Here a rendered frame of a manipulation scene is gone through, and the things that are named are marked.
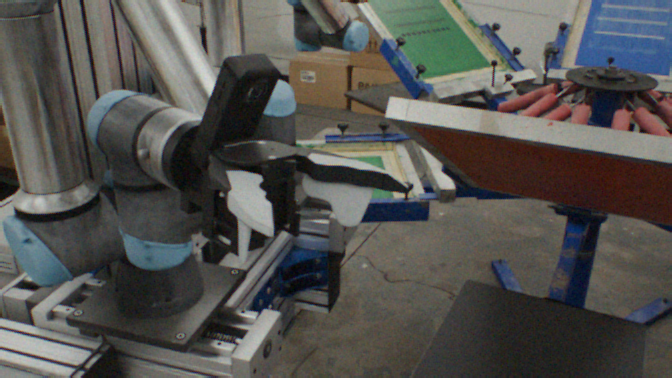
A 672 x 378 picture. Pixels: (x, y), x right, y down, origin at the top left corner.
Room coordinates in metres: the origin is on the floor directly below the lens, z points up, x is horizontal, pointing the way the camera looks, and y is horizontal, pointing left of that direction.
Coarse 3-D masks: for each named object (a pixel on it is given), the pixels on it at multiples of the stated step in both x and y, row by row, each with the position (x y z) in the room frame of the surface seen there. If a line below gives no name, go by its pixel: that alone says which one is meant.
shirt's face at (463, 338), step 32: (480, 288) 1.36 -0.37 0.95; (448, 320) 1.23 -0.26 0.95; (480, 320) 1.23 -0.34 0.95; (512, 320) 1.23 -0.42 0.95; (544, 320) 1.23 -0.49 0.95; (576, 320) 1.23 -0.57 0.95; (608, 320) 1.23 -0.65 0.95; (448, 352) 1.11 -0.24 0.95; (480, 352) 1.11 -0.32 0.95; (512, 352) 1.11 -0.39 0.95; (544, 352) 1.11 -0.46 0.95; (576, 352) 1.11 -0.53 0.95; (608, 352) 1.11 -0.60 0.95; (640, 352) 1.11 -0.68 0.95
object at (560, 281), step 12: (576, 228) 1.74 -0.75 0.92; (588, 228) 1.82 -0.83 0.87; (564, 240) 1.72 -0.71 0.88; (576, 240) 1.67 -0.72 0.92; (564, 252) 1.60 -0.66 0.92; (576, 252) 1.60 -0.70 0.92; (564, 264) 1.53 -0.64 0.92; (564, 276) 1.47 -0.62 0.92; (552, 288) 1.41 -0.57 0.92; (564, 288) 1.41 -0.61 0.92; (552, 300) 1.35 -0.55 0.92
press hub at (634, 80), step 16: (576, 80) 2.05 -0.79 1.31; (592, 80) 2.05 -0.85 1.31; (608, 80) 2.05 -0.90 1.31; (624, 80) 2.06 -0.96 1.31; (640, 80) 2.06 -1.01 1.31; (656, 80) 2.06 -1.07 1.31; (608, 96) 2.05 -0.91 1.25; (592, 112) 2.09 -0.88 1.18; (608, 112) 2.05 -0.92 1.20; (608, 128) 2.04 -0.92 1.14; (592, 224) 2.03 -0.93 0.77; (592, 240) 2.03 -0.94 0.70; (592, 256) 2.04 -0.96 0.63; (576, 272) 2.03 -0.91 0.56; (576, 288) 2.03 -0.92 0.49; (576, 304) 2.03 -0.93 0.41
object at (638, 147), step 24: (408, 120) 1.02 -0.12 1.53; (432, 120) 1.01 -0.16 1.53; (456, 120) 0.99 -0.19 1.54; (480, 120) 0.98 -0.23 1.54; (504, 120) 0.97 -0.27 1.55; (528, 120) 0.95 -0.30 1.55; (552, 120) 0.94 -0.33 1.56; (552, 144) 0.92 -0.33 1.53; (576, 144) 0.90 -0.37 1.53; (600, 144) 0.89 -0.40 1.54; (624, 144) 0.88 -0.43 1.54; (648, 144) 0.87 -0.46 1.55; (456, 168) 1.38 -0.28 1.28; (504, 192) 1.58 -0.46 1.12; (624, 216) 1.45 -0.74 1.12
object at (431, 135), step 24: (432, 144) 1.17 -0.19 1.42; (456, 144) 1.11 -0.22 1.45; (480, 144) 1.06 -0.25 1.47; (504, 144) 1.01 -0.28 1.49; (528, 144) 0.96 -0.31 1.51; (480, 168) 1.30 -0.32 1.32; (504, 168) 1.22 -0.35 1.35; (528, 168) 1.16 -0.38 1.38; (552, 168) 1.10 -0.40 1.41; (528, 192) 1.46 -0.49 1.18; (552, 192) 1.37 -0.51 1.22
